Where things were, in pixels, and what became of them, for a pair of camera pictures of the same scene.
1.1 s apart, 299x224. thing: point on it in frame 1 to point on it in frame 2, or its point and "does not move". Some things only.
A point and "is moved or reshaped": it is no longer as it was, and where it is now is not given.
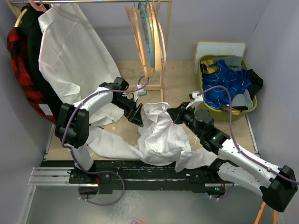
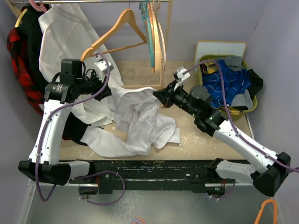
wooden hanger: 157,48 does not move
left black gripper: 136,118 to 105,93
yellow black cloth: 207,66 does not move
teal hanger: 143,8 does not move
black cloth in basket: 257,82 does not move
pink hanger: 41,8 does not move
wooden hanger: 131,12 to 128,16
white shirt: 160,140 is moved or reshaped
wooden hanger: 163,37 does not move
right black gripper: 175,112 to 166,96
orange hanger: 275,214 does not move
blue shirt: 236,81 does not move
